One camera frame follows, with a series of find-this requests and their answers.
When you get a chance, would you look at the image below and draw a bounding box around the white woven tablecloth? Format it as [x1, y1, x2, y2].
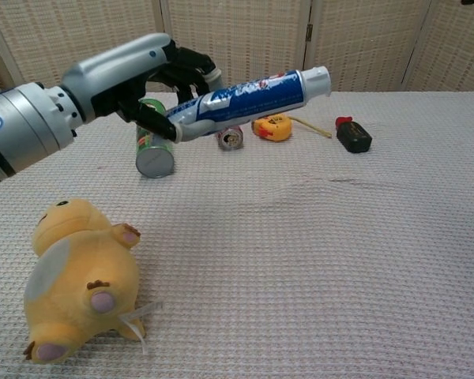
[0, 90, 474, 379]

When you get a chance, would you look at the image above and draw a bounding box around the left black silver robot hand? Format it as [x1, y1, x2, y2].
[60, 32, 224, 144]

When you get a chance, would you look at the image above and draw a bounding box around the black bottle with red cap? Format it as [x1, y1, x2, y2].
[335, 115, 374, 155]

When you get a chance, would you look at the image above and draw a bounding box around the yellow plush duck toy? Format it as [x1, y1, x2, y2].
[22, 197, 164, 366]

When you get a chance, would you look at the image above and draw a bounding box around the blue white toothpaste tube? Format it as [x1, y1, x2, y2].
[164, 66, 333, 144]

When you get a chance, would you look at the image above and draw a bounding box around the green Pringles can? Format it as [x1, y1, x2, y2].
[135, 97, 177, 179]

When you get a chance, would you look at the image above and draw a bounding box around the red soda can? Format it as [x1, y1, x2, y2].
[216, 126, 245, 152]

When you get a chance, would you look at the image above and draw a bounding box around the yellow tape measure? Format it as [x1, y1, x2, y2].
[251, 113, 333, 142]

